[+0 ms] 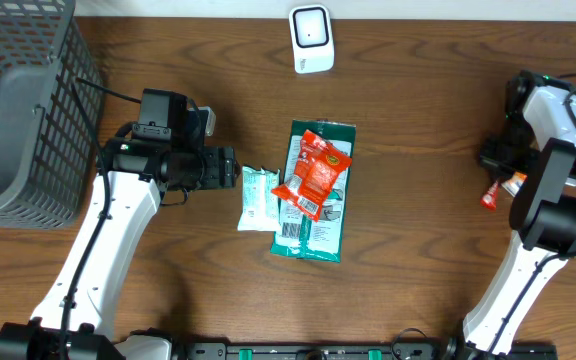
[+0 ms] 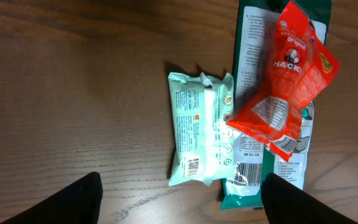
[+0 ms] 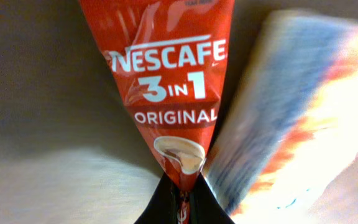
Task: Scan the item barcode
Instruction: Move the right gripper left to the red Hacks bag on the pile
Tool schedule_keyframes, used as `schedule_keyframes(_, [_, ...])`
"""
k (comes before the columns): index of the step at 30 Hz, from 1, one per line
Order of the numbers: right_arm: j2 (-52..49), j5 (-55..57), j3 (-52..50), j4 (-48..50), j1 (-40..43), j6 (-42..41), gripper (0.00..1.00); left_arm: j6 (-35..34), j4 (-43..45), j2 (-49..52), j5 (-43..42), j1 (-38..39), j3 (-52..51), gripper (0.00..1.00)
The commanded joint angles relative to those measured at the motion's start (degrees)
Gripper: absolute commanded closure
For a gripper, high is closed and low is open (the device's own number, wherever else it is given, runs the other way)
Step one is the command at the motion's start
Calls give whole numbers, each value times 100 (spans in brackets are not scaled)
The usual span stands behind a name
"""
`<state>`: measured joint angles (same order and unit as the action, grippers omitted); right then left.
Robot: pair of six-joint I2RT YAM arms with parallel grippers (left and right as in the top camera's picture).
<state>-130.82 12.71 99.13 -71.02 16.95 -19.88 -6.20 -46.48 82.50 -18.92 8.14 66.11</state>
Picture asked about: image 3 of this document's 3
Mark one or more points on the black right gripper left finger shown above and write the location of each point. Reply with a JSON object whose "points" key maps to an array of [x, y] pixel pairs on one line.
{"points": [[162, 207]]}

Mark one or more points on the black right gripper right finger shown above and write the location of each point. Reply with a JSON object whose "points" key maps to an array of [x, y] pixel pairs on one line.
{"points": [[204, 209]]}

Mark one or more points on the orange box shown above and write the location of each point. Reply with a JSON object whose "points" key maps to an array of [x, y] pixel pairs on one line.
{"points": [[293, 124]]}

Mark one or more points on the red Nescafe packet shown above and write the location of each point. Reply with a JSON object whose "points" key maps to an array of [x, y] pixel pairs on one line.
{"points": [[169, 60]]}

